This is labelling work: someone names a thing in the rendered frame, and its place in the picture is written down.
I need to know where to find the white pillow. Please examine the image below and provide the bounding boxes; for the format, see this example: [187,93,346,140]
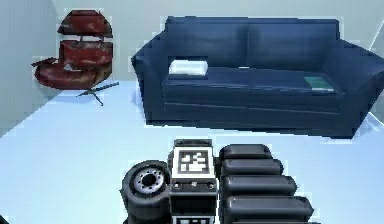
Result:
[168,59,209,76]

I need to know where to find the green book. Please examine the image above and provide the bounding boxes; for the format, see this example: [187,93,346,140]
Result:
[303,76,335,92]

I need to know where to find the red lounge chair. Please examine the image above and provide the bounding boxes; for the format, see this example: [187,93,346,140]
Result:
[31,9,120,107]

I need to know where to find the dark blue sofa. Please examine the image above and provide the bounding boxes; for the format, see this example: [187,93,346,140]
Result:
[130,15,384,140]

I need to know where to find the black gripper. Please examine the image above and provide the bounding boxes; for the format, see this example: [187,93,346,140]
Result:
[120,160,172,224]

